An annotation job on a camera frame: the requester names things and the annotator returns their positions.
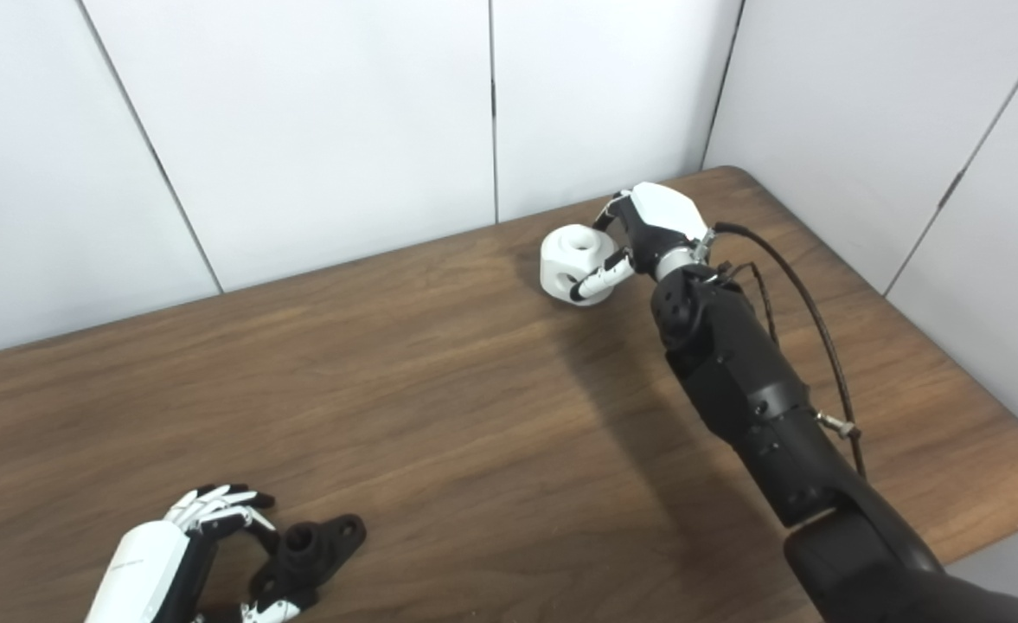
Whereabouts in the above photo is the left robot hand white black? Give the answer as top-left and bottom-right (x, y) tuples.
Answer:
(85, 484), (304, 623)

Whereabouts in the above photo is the black flanged holder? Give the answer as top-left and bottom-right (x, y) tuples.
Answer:
(249, 514), (368, 611)

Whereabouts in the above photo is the round white piece with holes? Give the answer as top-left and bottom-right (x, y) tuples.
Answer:
(540, 223), (626, 307)

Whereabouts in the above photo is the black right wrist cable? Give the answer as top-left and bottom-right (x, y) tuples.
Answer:
(701, 222), (868, 481)

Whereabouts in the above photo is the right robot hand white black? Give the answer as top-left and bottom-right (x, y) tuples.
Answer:
(571, 183), (712, 302)

